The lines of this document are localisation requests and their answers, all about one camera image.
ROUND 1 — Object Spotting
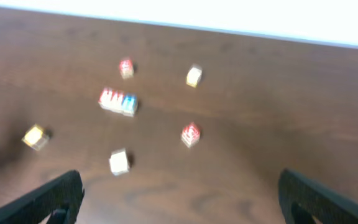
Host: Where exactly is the pale yellow wooden block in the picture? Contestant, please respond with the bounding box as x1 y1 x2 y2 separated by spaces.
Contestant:
186 64 203 88

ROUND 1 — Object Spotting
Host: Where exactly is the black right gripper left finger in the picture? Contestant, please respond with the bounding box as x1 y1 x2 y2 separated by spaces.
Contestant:
0 170 85 224

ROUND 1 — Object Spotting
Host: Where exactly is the red letter Q block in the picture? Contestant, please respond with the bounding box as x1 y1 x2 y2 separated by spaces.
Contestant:
181 122 201 148

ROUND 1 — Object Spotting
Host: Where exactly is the red letter A block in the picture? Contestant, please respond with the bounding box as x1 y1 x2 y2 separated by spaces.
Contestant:
98 88 113 110

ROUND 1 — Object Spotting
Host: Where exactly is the white and blue block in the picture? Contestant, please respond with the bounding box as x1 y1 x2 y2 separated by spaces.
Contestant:
109 148 130 176

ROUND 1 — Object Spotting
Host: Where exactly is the blue number 2 block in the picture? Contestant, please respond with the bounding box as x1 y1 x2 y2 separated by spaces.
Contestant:
122 95 138 116

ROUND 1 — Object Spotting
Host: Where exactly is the red number 3 block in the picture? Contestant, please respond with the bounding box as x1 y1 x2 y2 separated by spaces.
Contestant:
119 58 134 79

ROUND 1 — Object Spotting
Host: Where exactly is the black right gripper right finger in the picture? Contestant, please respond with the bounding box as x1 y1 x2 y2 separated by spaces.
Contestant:
278 169 358 224

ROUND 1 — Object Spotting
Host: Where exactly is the red letter I block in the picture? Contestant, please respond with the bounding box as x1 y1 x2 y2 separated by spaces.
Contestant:
111 91 124 113

